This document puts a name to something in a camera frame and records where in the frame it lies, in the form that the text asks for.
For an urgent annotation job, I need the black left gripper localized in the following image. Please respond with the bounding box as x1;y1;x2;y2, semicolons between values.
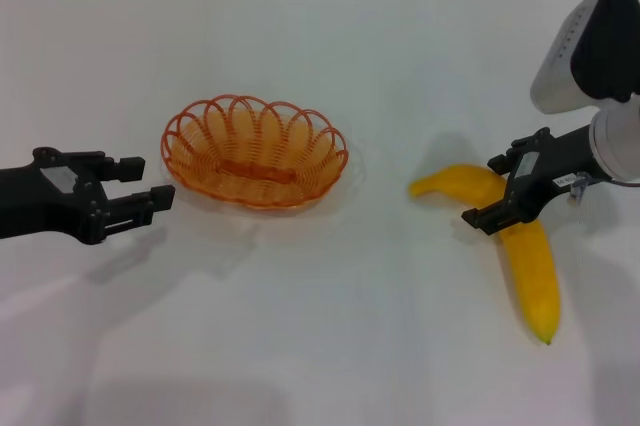
0;146;177;248

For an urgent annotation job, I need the orange wire basket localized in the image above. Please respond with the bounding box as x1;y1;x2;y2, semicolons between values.
159;92;350;211

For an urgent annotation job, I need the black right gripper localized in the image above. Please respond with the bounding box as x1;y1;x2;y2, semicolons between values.
460;123;610;237

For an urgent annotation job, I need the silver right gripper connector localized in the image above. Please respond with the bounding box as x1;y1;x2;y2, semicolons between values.
568;172;592;205

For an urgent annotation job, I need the yellow banana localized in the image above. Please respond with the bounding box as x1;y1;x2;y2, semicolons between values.
409;161;563;347

